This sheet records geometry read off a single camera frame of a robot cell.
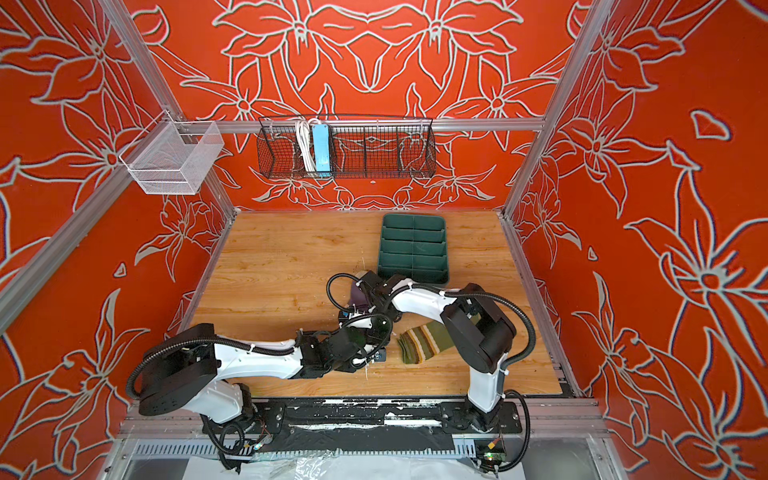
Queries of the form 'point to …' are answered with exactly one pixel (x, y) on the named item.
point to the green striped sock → (418, 344)
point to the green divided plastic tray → (414, 246)
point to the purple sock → (358, 298)
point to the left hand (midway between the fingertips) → (361, 339)
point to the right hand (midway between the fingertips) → (365, 338)
